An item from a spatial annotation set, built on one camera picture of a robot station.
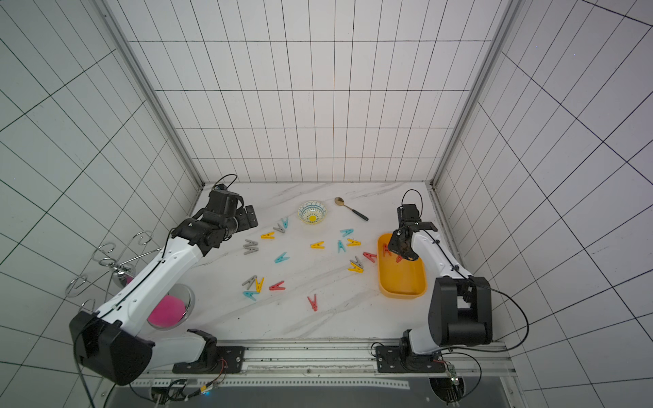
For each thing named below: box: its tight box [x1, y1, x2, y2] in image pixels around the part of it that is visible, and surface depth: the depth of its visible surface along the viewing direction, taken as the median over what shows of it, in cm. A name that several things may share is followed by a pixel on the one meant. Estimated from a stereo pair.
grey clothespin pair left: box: [243, 238, 260, 255], surface depth 100 cm
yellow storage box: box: [377, 232, 427, 300], surface depth 89 cm
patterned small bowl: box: [298, 199, 328, 225], surface depth 109 cm
